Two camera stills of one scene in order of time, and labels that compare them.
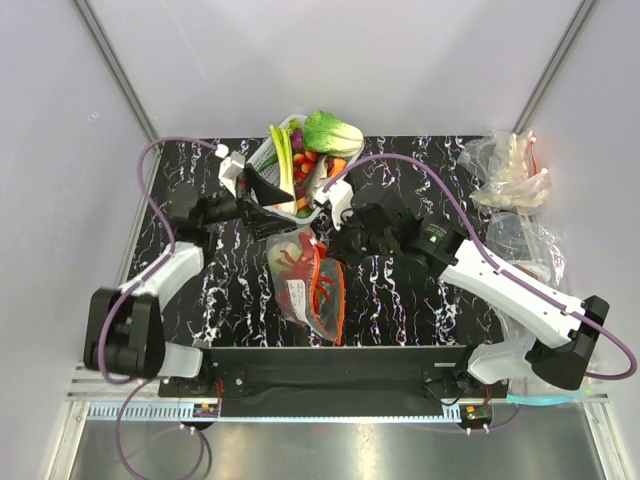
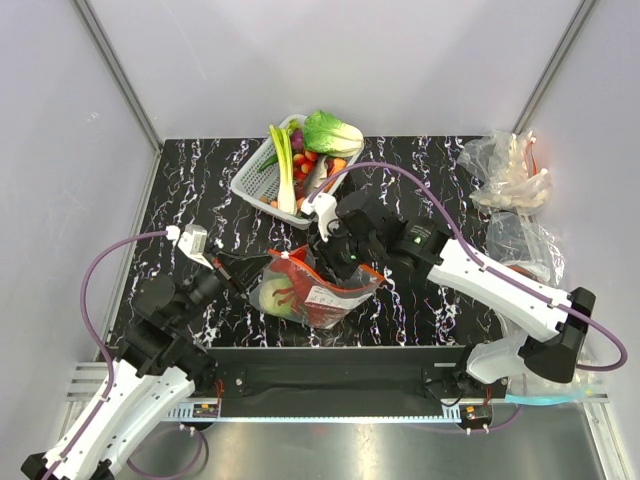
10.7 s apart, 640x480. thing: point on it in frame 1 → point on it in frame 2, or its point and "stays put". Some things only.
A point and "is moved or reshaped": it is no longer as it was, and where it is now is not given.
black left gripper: [263, 224] → [240, 273]
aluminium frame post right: [584, 9] stays put
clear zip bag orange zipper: [310, 286] is moved or reshaped
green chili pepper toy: [271, 161] stays put
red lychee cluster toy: [303, 164] stays put
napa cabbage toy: [325, 133] stays put
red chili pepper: [303, 267] → [295, 291]
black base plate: [332, 372] stays put
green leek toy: [284, 146] stays put
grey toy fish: [319, 174] stays put
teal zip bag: [549, 398] stays put
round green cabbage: [275, 254] → [270, 302]
